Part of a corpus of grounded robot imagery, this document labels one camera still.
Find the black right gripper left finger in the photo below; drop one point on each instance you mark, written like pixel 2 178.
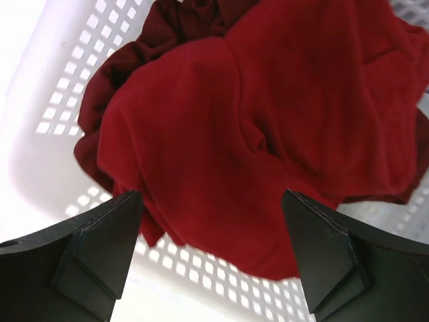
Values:
pixel 74 270

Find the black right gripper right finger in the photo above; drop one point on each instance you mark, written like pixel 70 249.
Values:
pixel 352 271

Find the bright red t shirt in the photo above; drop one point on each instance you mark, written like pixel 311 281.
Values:
pixel 318 97

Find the white plastic laundry basket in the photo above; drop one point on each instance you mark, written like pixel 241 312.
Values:
pixel 81 54

